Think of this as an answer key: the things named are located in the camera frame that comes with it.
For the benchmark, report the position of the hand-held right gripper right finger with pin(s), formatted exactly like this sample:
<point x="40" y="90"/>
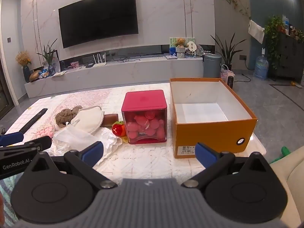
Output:
<point x="205" y="153"/>

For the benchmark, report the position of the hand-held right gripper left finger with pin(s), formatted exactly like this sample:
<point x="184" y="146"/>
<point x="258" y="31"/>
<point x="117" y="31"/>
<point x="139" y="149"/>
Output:
<point x="92" y="150"/>

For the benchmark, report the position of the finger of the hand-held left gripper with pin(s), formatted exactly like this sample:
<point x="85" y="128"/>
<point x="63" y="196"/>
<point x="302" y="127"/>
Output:
<point x="42" y="143"/>
<point x="11" y="138"/>

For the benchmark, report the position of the pink white pompom cloth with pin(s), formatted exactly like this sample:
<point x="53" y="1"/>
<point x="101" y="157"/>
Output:
<point x="46" y="131"/>

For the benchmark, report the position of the white lace cloth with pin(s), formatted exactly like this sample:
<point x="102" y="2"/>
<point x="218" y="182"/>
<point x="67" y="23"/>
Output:
<point x="108" y="137"/>

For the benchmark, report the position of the orange cardboard box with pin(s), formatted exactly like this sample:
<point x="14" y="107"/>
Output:
<point x="213" y="133"/>

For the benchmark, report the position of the white plastic bag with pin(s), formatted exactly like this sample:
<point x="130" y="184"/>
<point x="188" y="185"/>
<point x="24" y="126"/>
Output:
<point x="68" y="137"/>

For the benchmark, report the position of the cream fabric pad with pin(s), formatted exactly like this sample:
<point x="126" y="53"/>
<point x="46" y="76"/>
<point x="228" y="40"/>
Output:
<point x="87" y="118"/>

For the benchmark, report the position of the strawberry plush toy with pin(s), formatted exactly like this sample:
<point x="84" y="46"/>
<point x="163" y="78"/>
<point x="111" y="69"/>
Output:
<point x="118" y="129"/>

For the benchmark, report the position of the brown plush toy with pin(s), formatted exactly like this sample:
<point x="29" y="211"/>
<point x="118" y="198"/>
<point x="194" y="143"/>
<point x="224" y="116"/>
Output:
<point x="64" y="116"/>

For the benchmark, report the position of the black remote control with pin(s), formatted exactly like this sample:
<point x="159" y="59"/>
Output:
<point x="35" y="120"/>

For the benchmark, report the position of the pale lace tablecloth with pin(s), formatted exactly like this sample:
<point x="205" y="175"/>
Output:
<point x="99" y="97"/>

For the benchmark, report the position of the brown round basket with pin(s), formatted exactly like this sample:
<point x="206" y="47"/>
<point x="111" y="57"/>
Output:
<point x="34" y="76"/>

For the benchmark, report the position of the blue snack bag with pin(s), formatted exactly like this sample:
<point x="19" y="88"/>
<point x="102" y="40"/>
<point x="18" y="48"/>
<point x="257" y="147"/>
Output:
<point x="44" y="74"/>

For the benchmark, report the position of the pale paper sheets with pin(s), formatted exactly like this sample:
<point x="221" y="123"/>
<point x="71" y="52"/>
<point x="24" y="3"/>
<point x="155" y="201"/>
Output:
<point x="59" y="74"/>

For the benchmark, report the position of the red cube container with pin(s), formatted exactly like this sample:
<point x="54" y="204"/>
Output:
<point x="142" y="99"/>

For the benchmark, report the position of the white space heater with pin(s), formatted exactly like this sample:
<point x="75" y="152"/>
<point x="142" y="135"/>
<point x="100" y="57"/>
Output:
<point x="230" y="79"/>

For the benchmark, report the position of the green toy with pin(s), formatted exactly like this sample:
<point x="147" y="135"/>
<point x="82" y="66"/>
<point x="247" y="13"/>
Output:
<point x="285" y="150"/>

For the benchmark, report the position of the dried yellow flowers vase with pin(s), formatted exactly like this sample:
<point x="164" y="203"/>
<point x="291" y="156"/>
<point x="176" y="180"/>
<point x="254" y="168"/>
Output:
<point x="22" y="58"/>

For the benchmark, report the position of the marble television cabinet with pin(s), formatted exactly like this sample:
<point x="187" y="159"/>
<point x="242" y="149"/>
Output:
<point x="118" y="73"/>

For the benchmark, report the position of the pink woven basket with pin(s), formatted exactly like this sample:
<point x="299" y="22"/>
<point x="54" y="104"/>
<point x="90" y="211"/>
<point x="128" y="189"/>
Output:
<point x="223" y="72"/>

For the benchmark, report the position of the small pink photo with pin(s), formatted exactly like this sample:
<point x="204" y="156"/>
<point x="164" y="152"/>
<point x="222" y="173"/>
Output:
<point x="74" y="64"/>

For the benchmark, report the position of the white router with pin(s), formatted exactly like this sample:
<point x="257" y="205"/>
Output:
<point x="98" y="64"/>

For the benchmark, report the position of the grey trash bin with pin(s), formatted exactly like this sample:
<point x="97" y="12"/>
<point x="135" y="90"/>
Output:
<point x="212" y="66"/>

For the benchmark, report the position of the beige sofa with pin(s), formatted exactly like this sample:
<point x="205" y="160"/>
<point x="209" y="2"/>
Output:
<point x="292" y="171"/>

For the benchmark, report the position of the green plant glass vase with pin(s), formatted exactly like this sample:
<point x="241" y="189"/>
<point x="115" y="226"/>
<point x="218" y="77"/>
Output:
<point x="48" y="54"/>

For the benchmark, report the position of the white set-top box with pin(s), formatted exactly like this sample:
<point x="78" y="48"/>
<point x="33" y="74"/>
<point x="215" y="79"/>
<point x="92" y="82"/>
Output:
<point x="171" y="57"/>

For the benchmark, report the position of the blue water jug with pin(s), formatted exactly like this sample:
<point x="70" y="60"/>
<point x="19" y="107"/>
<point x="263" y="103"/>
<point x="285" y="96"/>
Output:
<point x="260" y="67"/>

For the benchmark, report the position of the long-leaf potted plant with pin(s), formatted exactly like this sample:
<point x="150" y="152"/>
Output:
<point x="228" y="52"/>

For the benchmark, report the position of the white round fan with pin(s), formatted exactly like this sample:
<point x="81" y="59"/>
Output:
<point x="192" y="46"/>

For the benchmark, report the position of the teddy bear bouquet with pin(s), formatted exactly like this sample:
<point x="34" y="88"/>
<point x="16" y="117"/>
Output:
<point x="180" y="42"/>

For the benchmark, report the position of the green white poster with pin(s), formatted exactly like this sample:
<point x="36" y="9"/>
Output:
<point x="172" y="41"/>

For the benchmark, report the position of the dark grey dresser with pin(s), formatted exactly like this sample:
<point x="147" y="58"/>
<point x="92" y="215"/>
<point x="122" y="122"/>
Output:
<point x="289" y="57"/>

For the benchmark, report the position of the white hanging cloth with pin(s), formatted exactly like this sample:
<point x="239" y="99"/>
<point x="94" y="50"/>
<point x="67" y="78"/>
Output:
<point x="256" y="32"/>

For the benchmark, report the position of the black television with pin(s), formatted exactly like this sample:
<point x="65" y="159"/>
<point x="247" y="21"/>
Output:
<point x="97" y="19"/>

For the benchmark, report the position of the green ivy plant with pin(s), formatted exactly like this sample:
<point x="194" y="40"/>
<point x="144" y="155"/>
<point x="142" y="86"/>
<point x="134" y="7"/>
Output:
<point x="273" y="33"/>

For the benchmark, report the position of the dark wall outlet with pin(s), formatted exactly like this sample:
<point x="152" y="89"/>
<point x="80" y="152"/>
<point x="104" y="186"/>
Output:
<point x="242" y="57"/>

